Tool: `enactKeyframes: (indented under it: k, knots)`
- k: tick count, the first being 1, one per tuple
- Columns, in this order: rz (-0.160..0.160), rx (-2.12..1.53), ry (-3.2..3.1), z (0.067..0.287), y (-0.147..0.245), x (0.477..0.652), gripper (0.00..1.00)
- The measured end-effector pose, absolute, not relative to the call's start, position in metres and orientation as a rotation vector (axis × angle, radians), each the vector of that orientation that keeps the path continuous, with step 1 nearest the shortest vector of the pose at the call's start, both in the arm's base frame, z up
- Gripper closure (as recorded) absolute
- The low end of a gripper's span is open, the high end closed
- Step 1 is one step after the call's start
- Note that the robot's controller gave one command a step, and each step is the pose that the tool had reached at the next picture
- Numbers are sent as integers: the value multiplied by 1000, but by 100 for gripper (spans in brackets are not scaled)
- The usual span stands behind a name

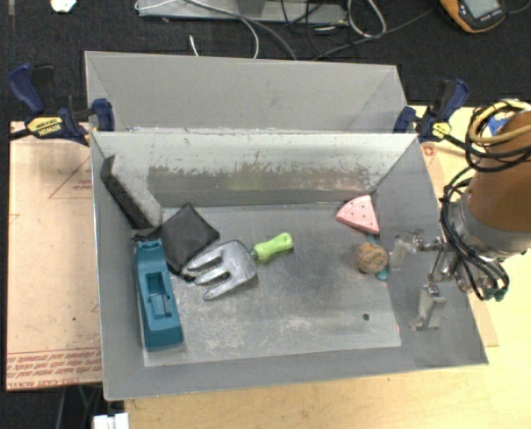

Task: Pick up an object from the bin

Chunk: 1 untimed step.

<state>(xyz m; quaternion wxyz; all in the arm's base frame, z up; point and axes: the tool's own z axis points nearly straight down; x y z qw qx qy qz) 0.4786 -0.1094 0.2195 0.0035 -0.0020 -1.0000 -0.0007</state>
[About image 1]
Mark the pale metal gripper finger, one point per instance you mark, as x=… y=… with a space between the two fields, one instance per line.
x=431 y=308
x=399 y=250

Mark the brown cork ball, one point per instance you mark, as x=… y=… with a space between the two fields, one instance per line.
x=373 y=257

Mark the teal plastic piece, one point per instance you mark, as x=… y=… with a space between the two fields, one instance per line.
x=382 y=275

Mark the pink triangular sanding pad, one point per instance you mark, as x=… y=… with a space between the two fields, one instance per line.
x=359 y=215

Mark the grey metal bin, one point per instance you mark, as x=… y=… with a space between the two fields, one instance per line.
x=292 y=329

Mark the black cloth pouch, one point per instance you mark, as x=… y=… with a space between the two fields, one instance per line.
x=186 y=235

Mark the teal tape dispenser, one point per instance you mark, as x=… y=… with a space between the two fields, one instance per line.
x=160 y=324

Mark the grey and black sponge block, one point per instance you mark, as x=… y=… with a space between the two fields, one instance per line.
x=133 y=190

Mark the brown cardboard board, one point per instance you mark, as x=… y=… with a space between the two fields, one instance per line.
x=51 y=262

